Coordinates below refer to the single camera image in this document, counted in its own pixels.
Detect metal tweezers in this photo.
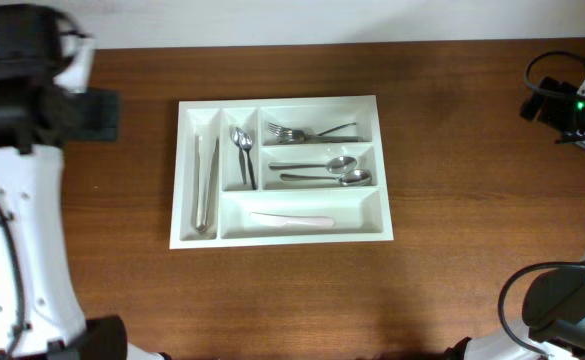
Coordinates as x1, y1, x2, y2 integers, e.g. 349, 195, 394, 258
194, 135, 219, 233

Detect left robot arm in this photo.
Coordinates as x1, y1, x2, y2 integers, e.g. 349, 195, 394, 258
0, 3, 147, 360

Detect small teaspoon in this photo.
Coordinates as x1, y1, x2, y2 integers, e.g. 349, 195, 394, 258
230, 127, 247, 185
240, 132, 257, 190

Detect fork black handle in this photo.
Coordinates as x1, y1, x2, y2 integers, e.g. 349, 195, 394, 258
276, 121, 358, 145

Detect large spoon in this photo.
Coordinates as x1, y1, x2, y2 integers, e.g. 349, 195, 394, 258
279, 169, 372, 187
268, 156, 358, 174

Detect white cutlery tray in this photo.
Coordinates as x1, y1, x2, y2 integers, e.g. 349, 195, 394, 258
169, 95, 393, 249

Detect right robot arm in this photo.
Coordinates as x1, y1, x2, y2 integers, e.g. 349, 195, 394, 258
443, 77, 585, 360

